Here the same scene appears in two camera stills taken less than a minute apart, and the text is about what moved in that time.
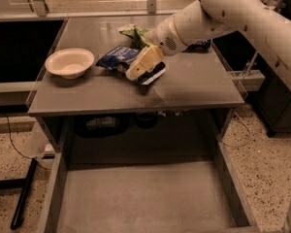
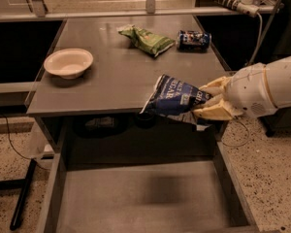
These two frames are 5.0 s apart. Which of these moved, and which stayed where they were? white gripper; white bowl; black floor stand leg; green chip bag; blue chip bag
Moved: white gripper; blue chip bag
Stayed: black floor stand leg; green chip bag; white bowl
